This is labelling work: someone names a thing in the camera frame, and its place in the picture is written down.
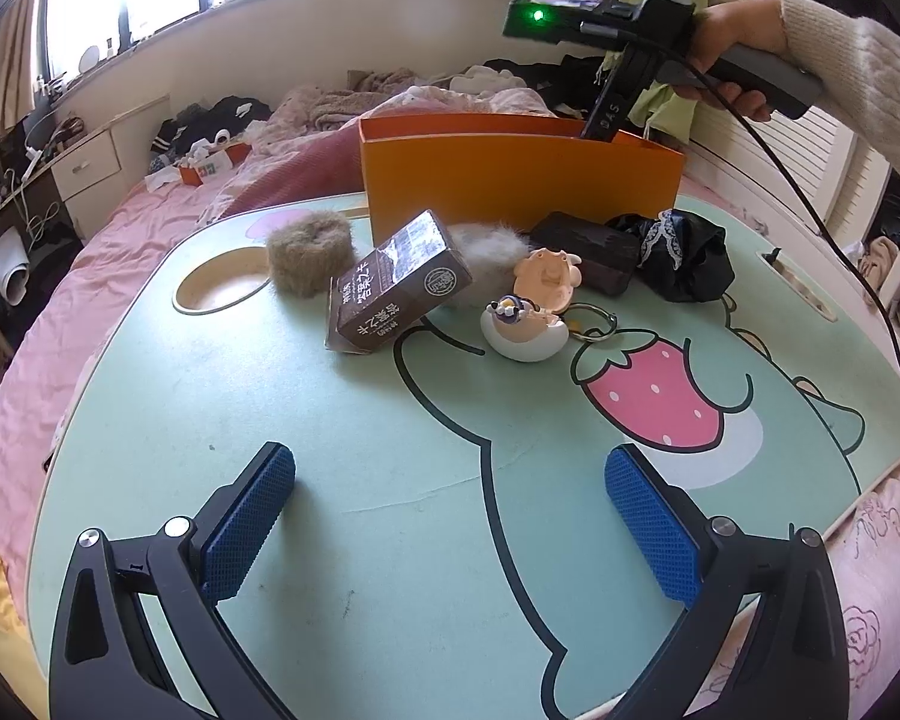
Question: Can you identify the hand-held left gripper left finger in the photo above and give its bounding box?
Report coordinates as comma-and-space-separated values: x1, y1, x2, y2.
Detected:
49, 441, 297, 720

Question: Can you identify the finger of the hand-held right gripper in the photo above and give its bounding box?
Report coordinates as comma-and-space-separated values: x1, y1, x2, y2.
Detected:
579, 51, 650, 145

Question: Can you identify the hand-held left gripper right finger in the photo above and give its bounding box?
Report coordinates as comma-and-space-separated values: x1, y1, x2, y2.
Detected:
604, 442, 852, 720

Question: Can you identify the orange cardboard box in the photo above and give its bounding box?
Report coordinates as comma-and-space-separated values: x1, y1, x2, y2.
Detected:
358, 112, 687, 241

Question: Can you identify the black textured case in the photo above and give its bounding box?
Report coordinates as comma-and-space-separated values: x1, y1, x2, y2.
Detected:
529, 211, 642, 297

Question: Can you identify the black lace-trimmed pouch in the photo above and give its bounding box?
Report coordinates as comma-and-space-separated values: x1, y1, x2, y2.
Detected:
606, 208, 736, 303

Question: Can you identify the white fur pompom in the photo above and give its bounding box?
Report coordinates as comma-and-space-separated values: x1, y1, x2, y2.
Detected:
442, 219, 533, 308

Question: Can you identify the egg figure keychain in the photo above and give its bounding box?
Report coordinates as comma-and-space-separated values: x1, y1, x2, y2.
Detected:
480, 247, 620, 362

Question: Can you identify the brown milk carton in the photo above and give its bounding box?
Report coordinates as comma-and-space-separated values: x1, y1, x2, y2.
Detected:
324, 210, 475, 355

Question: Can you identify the brown furry scrunchie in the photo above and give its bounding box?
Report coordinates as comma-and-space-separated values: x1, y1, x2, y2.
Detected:
265, 211, 355, 296

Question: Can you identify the person's right forearm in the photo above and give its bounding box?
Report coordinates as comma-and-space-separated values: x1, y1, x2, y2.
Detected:
776, 0, 900, 203

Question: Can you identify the green cartoon desktop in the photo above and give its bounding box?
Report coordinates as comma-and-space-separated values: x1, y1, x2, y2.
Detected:
26, 191, 900, 720

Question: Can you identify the person's right hand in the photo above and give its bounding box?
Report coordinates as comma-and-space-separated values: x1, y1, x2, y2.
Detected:
671, 0, 790, 125

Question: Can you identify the pink floral quilt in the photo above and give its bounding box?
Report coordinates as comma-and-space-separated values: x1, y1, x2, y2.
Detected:
247, 79, 563, 166

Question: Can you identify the white slatted panel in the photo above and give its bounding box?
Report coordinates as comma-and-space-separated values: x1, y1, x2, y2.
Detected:
690, 101, 893, 256

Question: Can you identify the dark pink blanket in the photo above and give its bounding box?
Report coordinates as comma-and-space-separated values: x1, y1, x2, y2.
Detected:
199, 127, 368, 226

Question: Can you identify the white paper roll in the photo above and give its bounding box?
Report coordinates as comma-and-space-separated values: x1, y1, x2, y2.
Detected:
0, 229, 31, 305

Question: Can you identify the orange tissue box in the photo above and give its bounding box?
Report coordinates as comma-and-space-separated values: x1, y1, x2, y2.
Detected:
178, 142, 250, 187

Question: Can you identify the white drawer cabinet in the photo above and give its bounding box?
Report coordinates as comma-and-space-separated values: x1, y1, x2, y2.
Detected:
51, 94, 173, 203

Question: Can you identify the black striped clothes pile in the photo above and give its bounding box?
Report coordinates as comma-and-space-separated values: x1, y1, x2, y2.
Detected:
150, 96, 275, 170

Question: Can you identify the white study desk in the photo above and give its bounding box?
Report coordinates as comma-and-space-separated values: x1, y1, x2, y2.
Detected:
0, 142, 83, 256

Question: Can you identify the beige curtain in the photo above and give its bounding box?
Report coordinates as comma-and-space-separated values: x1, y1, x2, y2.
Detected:
0, 0, 50, 136

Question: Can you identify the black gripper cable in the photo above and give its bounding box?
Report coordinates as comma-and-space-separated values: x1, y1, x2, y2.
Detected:
581, 21, 900, 470

